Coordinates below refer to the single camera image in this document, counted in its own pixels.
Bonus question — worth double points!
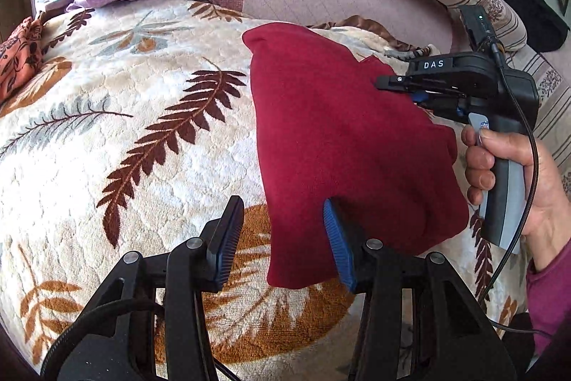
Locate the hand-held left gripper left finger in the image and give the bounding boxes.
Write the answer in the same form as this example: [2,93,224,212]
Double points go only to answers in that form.
[40,196,245,381]

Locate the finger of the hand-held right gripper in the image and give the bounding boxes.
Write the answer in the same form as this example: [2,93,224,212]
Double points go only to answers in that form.
[413,90,470,116]
[374,74,449,92]

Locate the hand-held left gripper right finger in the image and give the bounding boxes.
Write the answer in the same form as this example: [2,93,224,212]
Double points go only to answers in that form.
[323,199,518,381]

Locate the red knit garment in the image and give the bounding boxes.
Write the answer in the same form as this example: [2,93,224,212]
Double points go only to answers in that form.
[242,21,470,289]

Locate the person's right forearm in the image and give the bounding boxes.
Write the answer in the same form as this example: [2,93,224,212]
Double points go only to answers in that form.
[525,238,571,357]

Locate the person's right hand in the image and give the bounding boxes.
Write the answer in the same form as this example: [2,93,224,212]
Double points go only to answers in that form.
[461,124,571,273]

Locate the black cloth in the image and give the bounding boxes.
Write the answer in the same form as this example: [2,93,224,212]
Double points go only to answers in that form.
[472,0,570,53]

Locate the cream leaf-print blanket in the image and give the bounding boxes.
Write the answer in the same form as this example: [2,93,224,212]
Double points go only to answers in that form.
[0,0,529,369]

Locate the orange patterned cloth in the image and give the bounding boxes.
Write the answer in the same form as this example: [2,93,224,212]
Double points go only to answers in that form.
[0,16,46,103]

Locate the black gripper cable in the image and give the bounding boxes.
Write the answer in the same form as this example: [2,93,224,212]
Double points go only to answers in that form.
[479,42,555,339]

